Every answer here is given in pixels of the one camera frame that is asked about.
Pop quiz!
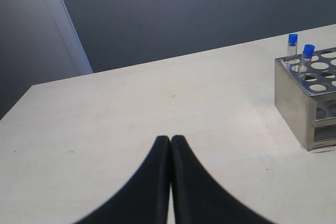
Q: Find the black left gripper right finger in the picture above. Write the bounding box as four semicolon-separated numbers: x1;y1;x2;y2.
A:
171;135;271;223

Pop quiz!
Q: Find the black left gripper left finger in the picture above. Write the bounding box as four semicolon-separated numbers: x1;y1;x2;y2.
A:
77;136;171;223

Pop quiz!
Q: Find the blue capped test tube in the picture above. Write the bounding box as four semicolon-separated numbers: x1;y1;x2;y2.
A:
287;34;298;64
297;44;315;80

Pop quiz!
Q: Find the stainless steel test tube rack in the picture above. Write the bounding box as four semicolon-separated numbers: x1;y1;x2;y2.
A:
275;48;335;151

